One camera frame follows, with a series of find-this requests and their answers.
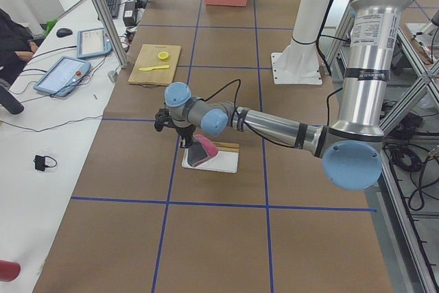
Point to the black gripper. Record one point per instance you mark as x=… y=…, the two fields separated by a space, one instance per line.
x=184 y=132

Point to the grey and pink cloth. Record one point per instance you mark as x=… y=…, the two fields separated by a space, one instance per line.
x=201 y=150

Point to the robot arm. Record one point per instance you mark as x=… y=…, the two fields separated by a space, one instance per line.
x=349 y=147

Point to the white rectangular tray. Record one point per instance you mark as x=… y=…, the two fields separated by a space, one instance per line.
x=224 y=162

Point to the yellow plastic knife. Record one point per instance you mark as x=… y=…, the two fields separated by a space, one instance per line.
x=160 y=67

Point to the yellow lemon slice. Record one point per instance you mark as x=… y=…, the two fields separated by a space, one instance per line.
x=163 y=55

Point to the bamboo cutting board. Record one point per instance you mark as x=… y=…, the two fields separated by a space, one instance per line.
x=148 y=58

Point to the far teach pendant tablet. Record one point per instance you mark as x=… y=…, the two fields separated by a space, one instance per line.
x=93 y=43

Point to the teach pendant tablet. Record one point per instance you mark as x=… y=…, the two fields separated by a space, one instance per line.
x=93 y=43
x=63 y=77

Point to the near teach pendant tablet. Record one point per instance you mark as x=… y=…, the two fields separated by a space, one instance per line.
x=63 y=77

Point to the black power adapter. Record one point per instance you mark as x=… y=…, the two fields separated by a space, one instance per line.
x=130 y=14

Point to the small black clip device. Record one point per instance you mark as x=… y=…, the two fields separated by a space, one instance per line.
x=41 y=163

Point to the black computer mouse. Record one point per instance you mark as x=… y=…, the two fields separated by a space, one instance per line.
x=63 y=32

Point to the seated person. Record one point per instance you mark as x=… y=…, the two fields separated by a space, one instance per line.
x=17 y=48

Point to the red bottle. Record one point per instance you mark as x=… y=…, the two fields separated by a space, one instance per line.
x=9 y=270

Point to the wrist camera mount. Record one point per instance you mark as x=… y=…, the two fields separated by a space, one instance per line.
x=163 y=119

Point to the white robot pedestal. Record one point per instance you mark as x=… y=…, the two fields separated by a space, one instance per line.
x=298 y=63

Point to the aluminium frame post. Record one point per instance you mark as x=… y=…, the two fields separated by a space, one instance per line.
x=106 y=19

